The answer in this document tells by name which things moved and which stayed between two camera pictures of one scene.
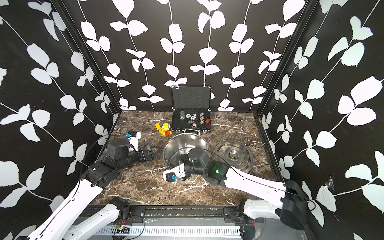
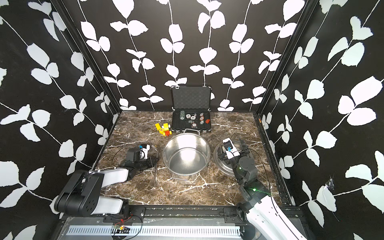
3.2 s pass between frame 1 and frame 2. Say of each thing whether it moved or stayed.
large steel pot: stayed
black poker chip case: stayed
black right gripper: moved
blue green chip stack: stayed
